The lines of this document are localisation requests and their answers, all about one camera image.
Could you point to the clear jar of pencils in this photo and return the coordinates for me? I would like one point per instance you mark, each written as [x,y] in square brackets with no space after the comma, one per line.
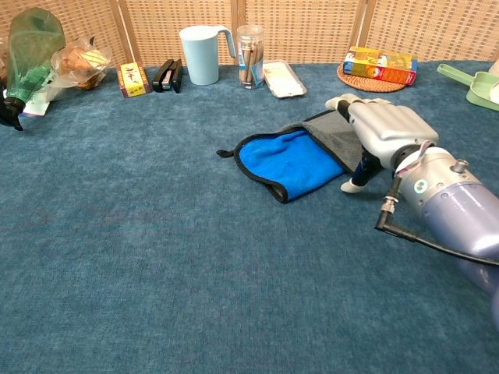
[250,58]

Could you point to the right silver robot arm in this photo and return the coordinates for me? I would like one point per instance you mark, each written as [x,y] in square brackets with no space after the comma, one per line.
[460,210]

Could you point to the clear bag of bread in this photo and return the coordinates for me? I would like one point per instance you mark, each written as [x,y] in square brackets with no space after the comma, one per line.
[82,62]

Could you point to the pink phone in clear case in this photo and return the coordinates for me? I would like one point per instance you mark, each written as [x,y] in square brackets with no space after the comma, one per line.
[282,78]

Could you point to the blue table cloth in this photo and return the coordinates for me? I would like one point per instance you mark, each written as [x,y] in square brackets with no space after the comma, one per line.
[136,253]

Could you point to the woven bamboo folding screen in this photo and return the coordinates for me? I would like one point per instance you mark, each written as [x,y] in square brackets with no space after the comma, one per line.
[296,27]

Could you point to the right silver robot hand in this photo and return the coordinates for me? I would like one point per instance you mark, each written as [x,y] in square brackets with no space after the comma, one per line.
[390,128]

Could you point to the light green dustpan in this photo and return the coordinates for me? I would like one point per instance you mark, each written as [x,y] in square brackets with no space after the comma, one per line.
[479,87]

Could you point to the round woven coaster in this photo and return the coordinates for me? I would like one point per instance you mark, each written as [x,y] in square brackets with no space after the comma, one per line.
[370,85]

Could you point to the green spray bottle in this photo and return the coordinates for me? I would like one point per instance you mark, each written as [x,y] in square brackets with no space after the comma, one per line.
[33,54]

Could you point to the white green packet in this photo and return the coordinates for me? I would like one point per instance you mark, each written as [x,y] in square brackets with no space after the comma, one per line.
[35,107]

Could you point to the small red yellow box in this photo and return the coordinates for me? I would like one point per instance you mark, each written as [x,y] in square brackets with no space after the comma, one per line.
[133,80]

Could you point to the orange yellow printed box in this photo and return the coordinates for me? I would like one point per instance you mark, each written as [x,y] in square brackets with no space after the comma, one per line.
[386,64]

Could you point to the black stapler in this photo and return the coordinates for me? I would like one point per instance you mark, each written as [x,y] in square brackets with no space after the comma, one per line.
[167,76]

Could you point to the light blue mug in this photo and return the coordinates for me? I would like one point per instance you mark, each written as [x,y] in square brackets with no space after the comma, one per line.
[200,54]

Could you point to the grey blue-backed cloth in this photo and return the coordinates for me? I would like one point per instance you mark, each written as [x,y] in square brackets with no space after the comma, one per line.
[288,163]

